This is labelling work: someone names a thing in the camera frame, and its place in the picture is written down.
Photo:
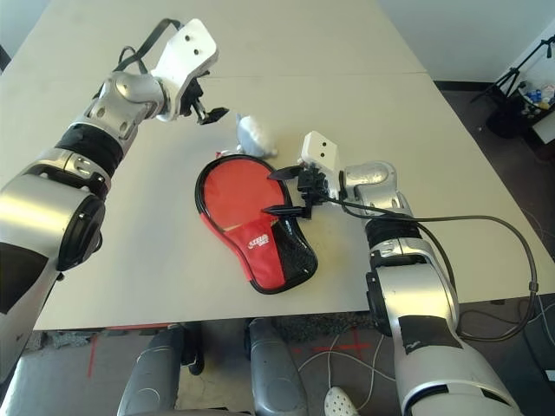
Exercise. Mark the grey crumpled foam piece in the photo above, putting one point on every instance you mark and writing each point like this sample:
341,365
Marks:
60,339

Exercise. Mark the grey right robot leg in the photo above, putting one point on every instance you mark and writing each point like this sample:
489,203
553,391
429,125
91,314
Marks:
273,372

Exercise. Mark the grey left robot leg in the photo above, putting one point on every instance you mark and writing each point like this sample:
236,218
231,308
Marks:
149,377

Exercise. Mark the grey robot leg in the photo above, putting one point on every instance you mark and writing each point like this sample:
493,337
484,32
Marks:
149,377
273,372

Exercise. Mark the dark speckled floor mat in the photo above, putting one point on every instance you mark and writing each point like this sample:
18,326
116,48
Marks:
321,327

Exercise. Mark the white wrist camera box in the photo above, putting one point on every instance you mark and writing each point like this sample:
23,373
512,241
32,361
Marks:
186,52
321,149

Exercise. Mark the black bag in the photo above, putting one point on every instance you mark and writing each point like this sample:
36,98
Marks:
507,117

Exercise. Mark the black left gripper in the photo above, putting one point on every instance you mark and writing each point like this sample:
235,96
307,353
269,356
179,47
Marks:
193,102

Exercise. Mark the white box with bottles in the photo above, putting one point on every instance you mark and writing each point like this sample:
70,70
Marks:
542,125

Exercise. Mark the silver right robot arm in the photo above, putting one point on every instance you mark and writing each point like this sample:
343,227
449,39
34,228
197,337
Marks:
412,290

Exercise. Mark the black post under table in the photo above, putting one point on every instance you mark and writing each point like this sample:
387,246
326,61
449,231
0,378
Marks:
195,346

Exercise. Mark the red black paddle case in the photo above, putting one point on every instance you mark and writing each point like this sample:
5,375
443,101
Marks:
260,255

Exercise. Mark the black tripod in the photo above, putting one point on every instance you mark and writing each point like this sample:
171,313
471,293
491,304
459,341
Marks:
511,76

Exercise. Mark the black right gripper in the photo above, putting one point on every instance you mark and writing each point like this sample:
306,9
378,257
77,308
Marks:
314,188

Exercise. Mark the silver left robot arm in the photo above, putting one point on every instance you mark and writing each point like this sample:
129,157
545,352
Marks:
43,208

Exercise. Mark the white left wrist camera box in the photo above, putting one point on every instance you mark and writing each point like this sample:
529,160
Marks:
186,52

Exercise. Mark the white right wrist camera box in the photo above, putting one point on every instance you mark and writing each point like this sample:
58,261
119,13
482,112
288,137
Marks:
321,149

